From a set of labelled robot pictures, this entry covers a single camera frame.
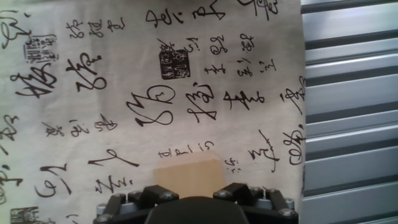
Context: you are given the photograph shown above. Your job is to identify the small wooden block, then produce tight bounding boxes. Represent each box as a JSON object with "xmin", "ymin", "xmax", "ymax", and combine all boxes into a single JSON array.
[{"xmin": 152, "ymin": 151, "xmax": 225, "ymax": 199}]

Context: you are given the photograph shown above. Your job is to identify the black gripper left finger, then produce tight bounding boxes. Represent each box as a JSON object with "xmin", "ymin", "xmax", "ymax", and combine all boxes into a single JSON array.
[{"xmin": 93, "ymin": 185, "xmax": 180, "ymax": 224}]

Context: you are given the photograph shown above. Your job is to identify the beige calligraphy print cloth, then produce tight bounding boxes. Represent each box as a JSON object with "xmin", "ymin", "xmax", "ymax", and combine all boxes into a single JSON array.
[{"xmin": 0, "ymin": 0, "xmax": 307, "ymax": 224}]

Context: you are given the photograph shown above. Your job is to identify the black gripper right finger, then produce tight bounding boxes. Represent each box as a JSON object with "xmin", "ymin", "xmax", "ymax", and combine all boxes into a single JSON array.
[{"xmin": 213, "ymin": 182, "xmax": 299, "ymax": 224}]

